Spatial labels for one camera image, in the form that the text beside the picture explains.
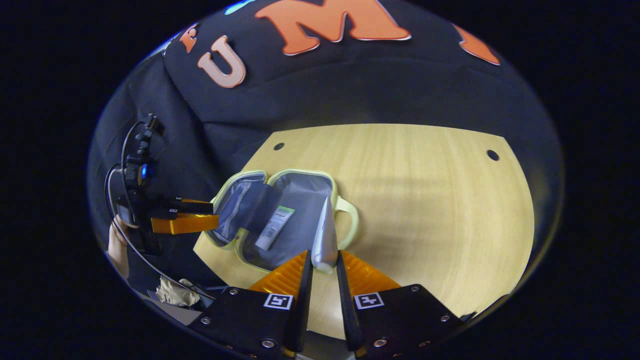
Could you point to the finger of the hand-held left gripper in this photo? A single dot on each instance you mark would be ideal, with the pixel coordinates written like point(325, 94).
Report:
point(192, 206)
point(185, 224)

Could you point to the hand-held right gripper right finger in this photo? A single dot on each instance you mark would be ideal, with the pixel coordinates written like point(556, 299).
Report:
point(347, 305)

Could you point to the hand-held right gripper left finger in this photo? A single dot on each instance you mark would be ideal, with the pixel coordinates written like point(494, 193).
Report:
point(300, 300)

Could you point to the plain white squeeze tube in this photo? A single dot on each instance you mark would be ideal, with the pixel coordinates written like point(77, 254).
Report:
point(325, 240)

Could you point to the white tube green label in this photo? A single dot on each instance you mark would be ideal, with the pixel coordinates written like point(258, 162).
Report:
point(272, 230)

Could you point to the beige crumpled cloth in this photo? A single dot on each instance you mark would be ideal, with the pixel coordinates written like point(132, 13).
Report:
point(176, 294)

